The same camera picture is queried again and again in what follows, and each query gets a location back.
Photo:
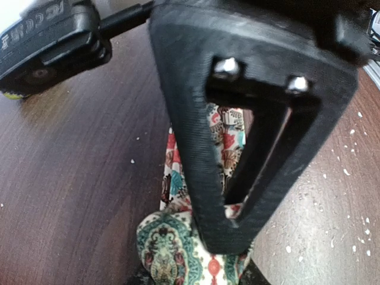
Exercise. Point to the front aluminium rail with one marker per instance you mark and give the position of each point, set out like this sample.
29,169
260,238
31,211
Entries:
372,68

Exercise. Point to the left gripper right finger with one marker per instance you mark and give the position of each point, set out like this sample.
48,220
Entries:
252,275

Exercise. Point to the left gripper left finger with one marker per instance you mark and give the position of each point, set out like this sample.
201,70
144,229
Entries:
140,278

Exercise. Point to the lime green bowl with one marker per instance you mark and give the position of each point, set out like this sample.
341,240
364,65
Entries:
13,96

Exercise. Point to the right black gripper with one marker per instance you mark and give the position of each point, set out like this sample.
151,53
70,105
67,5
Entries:
337,26

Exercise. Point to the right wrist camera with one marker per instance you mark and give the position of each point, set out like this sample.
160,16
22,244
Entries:
49,44

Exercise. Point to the floral paisley tie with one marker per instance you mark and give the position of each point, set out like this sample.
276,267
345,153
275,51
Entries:
168,243

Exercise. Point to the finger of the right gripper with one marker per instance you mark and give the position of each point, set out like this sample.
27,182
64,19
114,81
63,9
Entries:
207,56
260,174

